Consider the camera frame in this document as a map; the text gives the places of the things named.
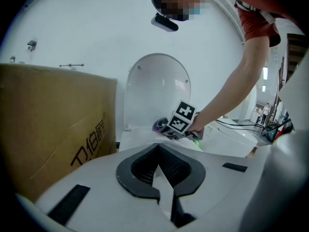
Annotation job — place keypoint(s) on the metal wall bar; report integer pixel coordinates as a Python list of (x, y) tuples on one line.
[(71, 65)]

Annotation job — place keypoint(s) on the head-worn camera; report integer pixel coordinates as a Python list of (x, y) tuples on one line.
[(164, 23)]

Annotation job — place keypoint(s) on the grey wall bracket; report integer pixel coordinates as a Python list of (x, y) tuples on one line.
[(31, 45)]

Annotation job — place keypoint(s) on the person's right hand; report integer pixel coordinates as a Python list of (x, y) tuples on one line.
[(196, 124)]

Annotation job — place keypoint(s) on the small grey wall fitting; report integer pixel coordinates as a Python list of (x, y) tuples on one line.
[(12, 59)]

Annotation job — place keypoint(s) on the dark wooden staircase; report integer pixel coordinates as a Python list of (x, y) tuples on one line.
[(294, 54)]

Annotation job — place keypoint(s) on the person's red shirt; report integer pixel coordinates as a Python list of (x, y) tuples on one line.
[(256, 20)]

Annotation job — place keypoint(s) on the person's right forearm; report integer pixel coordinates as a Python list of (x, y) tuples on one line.
[(241, 81)]

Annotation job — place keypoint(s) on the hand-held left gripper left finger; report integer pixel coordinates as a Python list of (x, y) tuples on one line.
[(101, 202)]

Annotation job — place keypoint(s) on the white toilet seat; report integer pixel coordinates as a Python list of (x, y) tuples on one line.
[(142, 139)]

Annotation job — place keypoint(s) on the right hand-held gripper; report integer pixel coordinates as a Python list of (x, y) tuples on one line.
[(181, 120)]

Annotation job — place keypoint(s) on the white toilet lid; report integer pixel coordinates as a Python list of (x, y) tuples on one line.
[(157, 93)]

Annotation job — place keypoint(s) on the white toilet with flat lid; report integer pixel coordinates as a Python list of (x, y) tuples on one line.
[(229, 139)]

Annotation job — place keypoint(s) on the purple grey cloth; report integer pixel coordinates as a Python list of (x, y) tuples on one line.
[(159, 125)]

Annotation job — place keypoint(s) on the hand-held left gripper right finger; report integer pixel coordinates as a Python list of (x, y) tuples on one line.
[(212, 190)]

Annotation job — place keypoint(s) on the brown cardboard box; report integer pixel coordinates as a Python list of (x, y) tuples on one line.
[(48, 120)]

